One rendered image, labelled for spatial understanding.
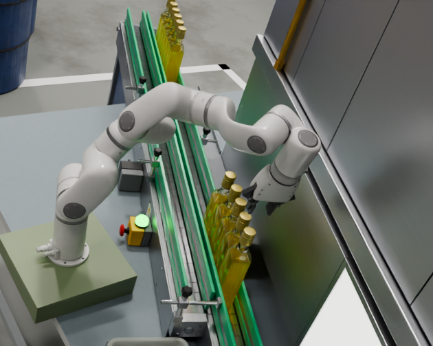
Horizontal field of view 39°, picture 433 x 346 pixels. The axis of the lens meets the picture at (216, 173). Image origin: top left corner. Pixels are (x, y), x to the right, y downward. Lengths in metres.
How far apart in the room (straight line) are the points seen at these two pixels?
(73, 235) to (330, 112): 0.80
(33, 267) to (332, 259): 0.87
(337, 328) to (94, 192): 0.69
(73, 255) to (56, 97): 2.32
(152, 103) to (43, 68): 2.93
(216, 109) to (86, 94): 2.78
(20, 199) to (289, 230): 0.94
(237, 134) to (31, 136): 1.24
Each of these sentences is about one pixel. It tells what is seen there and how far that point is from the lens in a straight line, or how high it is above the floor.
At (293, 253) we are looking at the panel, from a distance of 1.68.
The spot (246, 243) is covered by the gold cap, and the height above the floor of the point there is 1.13.
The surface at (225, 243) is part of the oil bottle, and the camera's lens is 1.74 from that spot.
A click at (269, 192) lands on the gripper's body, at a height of 1.34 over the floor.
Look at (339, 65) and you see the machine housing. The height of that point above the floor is 1.59.
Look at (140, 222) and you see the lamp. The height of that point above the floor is 0.85.
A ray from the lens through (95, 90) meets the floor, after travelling 4.23.
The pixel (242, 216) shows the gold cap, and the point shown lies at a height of 1.16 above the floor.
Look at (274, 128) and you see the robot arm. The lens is 1.36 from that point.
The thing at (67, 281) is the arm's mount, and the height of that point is 0.82.
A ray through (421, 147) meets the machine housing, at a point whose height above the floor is 1.64.
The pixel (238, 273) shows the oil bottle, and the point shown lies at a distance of 1.72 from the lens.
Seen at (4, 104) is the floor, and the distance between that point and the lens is 3.97.
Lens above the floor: 2.22
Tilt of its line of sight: 36 degrees down
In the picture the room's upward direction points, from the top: 20 degrees clockwise
